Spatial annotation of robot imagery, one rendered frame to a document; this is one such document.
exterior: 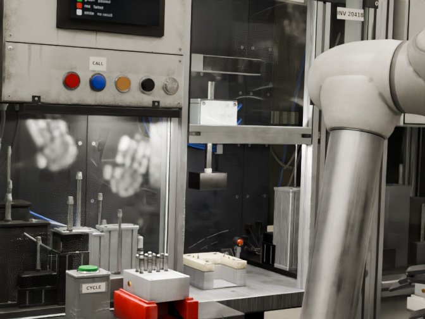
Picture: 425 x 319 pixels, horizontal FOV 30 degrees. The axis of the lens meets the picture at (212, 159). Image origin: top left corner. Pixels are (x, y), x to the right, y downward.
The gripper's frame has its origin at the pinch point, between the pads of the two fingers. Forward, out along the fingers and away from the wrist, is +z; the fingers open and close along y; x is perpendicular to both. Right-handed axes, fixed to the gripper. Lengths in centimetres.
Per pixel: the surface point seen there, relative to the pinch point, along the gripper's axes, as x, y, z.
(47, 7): 40, 103, -2
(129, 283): 54, 46, 13
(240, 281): 16.2, 25.5, 31.1
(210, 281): 23.6, 30.6, 31.4
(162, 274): 49, 43, 9
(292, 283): 4.2, 15.8, 28.4
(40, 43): 45, 98, 1
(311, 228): -0.3, 26.4, 14.5
